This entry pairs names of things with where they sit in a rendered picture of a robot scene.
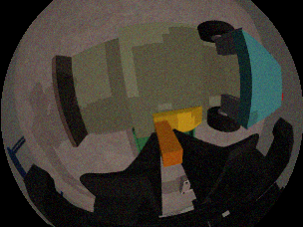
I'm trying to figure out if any yellow wheel chock with orange handle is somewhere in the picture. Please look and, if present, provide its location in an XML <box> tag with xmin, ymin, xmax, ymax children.
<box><xmin>151</xmin><ymin>106</ymin><xmax>202</xmax><ymax>166</ymax></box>

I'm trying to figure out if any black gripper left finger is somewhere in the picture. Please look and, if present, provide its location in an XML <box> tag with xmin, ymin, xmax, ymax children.
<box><xmin>80</xmin><ymin>132</ymin><xmax>162</xmax><ymax>216</ymax></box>

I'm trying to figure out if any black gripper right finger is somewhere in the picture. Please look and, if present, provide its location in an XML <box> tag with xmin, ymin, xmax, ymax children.
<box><xmin>172</xmin><ymin>129</ymin><xmax>259</xmax><ymax>205</ymax></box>

